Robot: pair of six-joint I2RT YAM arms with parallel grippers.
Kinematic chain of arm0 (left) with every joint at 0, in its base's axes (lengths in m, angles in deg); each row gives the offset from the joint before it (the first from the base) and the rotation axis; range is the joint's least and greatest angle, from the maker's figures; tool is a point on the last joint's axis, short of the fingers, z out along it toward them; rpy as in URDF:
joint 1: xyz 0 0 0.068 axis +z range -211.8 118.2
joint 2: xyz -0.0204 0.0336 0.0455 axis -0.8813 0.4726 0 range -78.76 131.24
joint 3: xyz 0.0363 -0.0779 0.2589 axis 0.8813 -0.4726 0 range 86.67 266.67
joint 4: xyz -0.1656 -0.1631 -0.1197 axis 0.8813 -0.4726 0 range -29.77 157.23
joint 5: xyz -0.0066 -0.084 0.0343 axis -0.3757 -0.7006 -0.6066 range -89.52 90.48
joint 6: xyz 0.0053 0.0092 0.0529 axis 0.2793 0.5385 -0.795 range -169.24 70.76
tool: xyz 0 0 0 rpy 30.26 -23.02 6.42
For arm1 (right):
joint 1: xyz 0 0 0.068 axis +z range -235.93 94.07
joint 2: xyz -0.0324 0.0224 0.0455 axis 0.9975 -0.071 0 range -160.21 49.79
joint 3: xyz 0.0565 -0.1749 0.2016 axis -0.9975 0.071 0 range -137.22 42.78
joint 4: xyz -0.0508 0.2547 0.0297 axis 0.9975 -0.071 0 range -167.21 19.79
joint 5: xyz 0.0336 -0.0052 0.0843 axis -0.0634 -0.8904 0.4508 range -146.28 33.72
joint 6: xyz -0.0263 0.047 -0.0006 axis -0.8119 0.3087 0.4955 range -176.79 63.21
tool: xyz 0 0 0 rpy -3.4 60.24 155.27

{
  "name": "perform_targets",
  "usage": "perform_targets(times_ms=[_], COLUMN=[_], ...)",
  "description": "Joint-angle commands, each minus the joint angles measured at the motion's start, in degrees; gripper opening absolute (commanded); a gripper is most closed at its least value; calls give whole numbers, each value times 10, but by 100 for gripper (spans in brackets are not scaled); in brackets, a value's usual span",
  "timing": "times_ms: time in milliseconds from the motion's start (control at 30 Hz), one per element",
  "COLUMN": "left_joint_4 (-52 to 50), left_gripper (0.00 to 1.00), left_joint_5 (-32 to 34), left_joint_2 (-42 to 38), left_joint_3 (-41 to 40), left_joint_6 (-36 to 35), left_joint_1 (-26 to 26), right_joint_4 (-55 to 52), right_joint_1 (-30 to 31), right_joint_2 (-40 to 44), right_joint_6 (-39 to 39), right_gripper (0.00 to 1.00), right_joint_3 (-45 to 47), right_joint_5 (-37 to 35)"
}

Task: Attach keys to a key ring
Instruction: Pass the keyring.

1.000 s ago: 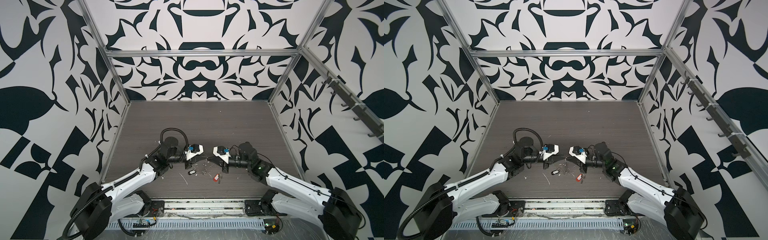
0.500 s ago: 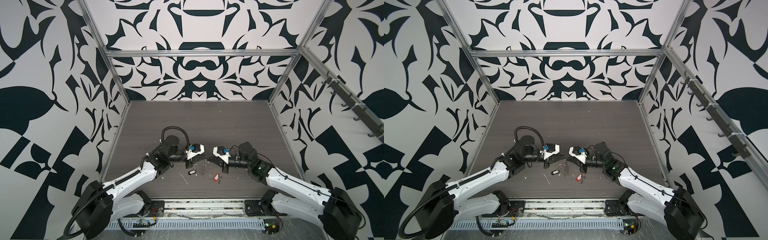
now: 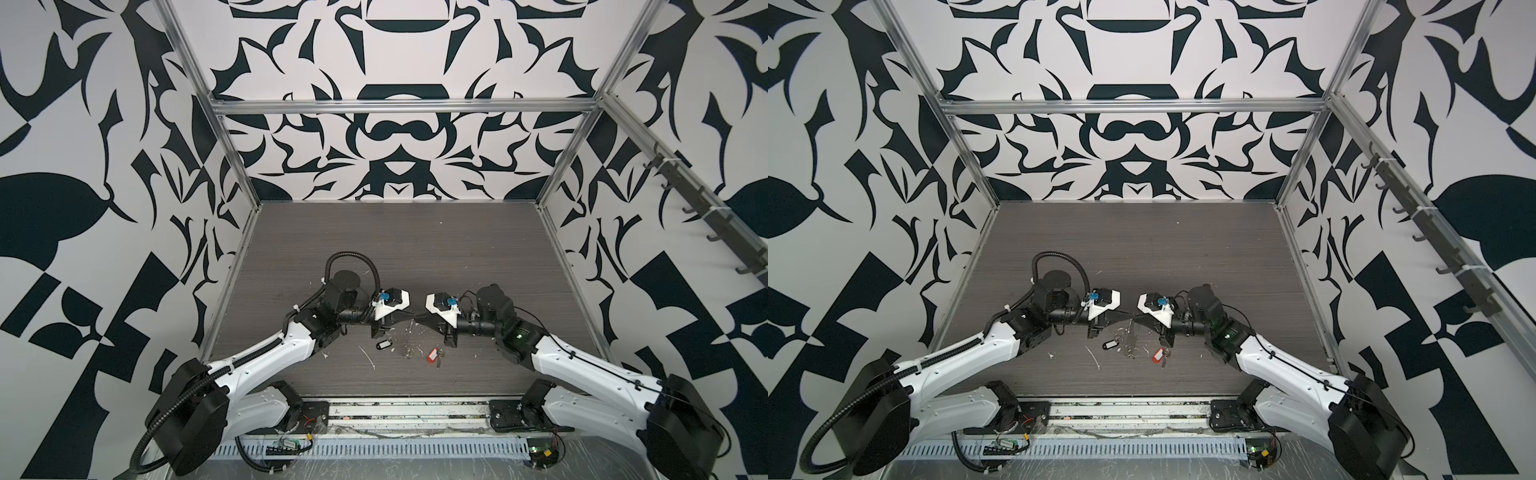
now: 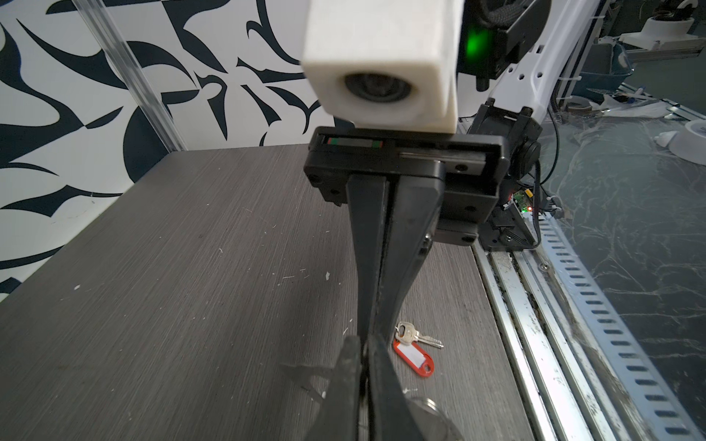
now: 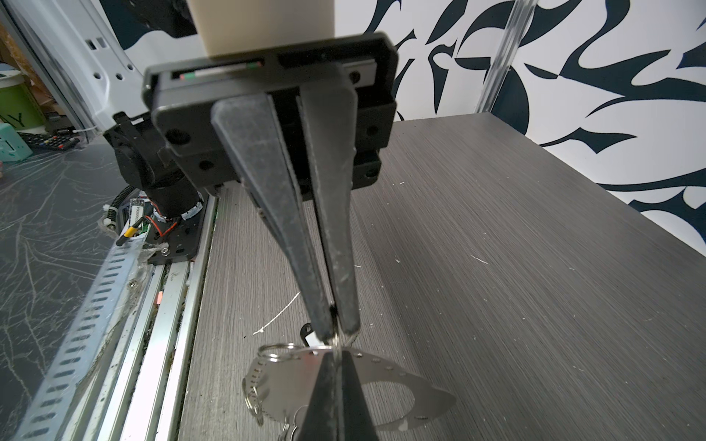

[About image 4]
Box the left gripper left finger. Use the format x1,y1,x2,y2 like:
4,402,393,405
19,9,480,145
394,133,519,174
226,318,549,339
305,336,361,441

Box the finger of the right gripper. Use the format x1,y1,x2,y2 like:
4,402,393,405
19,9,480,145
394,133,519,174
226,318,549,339
346,175,389,342
371,176,445,342

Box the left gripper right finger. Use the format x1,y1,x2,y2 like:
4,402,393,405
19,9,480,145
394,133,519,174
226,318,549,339
367,336,424,440

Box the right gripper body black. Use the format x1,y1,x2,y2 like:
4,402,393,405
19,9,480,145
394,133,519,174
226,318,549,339
303,127,510,245

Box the red key tag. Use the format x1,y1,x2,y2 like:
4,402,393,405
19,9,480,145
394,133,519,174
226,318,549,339
393,340,435,378

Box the silver key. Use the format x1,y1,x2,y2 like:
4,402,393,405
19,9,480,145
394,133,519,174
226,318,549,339
395,322,444,349

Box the perforated metal ring plate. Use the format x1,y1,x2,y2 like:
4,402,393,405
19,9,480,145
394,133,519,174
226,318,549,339
357,380,464,441

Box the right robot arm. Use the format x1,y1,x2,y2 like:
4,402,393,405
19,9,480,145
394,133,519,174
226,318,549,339
301,1,598,343

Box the right circuit board with wires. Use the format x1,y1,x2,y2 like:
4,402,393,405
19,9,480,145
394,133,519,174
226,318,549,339
511,187,566,219

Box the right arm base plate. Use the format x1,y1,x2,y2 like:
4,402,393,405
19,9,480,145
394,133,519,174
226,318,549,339
478,204,542,253

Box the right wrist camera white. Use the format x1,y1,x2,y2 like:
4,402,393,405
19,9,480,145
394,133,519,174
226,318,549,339
301,1,464,133

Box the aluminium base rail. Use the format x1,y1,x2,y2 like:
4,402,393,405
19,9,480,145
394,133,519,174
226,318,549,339
473,244,614,440

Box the white slotted cable duct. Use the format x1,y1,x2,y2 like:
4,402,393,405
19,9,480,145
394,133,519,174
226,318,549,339
539,215,704,440

